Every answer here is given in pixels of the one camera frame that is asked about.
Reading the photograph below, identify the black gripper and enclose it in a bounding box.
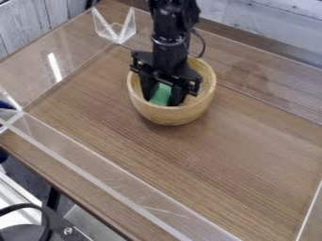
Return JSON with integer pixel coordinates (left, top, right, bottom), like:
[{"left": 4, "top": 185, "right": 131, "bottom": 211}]
[{"left": 130, "top": 35, "right": 203, "bottom": 106}]

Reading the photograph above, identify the green rectangular block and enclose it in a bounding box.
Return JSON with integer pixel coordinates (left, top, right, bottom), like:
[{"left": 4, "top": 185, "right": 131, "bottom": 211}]
[{"left": 150, "top": 84, "right": 171, "bottom": 106}]

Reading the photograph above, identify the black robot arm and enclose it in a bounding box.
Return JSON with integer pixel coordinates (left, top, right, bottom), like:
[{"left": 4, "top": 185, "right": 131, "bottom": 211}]
[{"left": 130, "top": 0, "right": 204, "bottom": 106}]

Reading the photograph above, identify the brown wooden bowl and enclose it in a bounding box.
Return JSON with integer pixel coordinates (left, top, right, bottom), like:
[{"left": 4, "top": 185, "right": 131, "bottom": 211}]
[{"left": 127, "top": 58, "right": 216, "bottom": 125}]

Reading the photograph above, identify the blue object at edge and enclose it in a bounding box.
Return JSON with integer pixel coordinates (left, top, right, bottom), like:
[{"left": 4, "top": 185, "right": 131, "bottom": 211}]
[{"left": 0, "top": 99, "right": 16, "bottom": 164}]

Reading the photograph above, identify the black table leg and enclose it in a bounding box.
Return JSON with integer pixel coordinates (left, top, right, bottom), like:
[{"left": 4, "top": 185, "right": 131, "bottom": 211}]
[{"left": 47, "top": 187, "right": 61, "bottom": 211}]

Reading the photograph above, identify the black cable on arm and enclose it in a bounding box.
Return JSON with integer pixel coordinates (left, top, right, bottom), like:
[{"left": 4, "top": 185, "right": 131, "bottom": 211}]
[{"left": 186, "top": 27, "right": 207, "bottom": 60}]

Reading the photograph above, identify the clear acrylic corner bracket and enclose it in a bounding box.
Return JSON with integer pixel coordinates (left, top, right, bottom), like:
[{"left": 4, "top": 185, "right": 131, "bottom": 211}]
[{"left": 91, "top": 8, "right": 136, "bottom": 44}]

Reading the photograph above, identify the clear acrylic tray wall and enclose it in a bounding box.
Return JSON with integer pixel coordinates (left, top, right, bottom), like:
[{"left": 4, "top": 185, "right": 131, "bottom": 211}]
[{"left": 0, "top": 94, "right": 242, "bottom": 241}]

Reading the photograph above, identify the metal base plate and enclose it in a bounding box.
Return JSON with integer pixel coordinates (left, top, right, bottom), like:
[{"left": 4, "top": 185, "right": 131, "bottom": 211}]
[{"left": 51, "top": 205, "right": 126, "bottom": 241}]

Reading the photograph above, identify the black curved cable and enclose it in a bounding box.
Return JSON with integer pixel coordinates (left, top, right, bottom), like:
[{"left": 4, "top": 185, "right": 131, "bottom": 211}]
[{"left": 0, "top": 202, "right": 53, "bottom": 241}]

